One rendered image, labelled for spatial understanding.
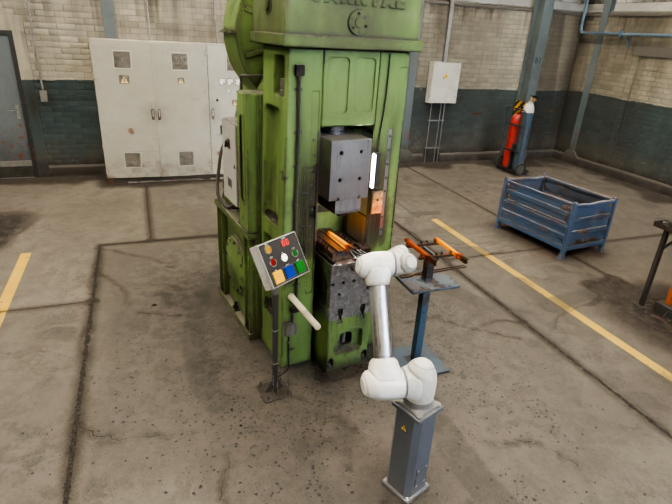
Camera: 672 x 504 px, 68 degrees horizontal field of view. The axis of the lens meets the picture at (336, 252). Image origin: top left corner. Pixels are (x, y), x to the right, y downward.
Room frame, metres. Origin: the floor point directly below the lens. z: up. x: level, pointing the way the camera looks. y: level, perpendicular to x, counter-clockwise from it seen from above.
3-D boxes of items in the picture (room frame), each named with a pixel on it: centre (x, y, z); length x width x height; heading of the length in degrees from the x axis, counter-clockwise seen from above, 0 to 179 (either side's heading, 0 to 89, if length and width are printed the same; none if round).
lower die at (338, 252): (3.41, 0.04, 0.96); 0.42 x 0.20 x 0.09; 29
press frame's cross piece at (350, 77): (3.56, 0.07, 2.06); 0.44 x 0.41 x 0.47; 29
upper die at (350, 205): (3.41, 0.04, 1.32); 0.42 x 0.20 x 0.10; 29
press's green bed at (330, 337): (3.45, 0.00, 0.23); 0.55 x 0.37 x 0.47; 29
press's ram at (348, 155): (3.43, 0.00, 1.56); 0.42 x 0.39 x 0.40; 29
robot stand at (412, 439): (2.13, -0.49, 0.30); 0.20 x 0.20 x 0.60; 42
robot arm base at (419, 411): (2.14, -0.50, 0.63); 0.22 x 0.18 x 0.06; 132
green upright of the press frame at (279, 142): (3.40, 0.37, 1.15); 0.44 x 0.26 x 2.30; 29
